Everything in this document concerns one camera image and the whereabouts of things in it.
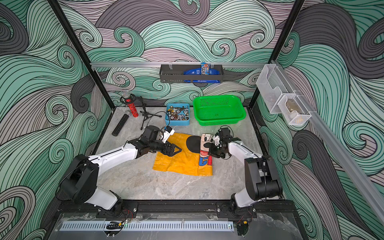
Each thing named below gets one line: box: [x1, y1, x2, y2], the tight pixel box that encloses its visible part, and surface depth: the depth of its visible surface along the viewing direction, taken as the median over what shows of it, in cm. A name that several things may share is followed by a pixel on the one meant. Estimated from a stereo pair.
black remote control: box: [111, 113, 129, 137], surface depth 109 cm
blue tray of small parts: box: [165, 103, 191, 126], surface depth 116 cm
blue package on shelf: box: [183, 62, 221, 83], surface depth 92 cm
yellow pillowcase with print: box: [153, 133, 215, 176], surface depth 91 cm
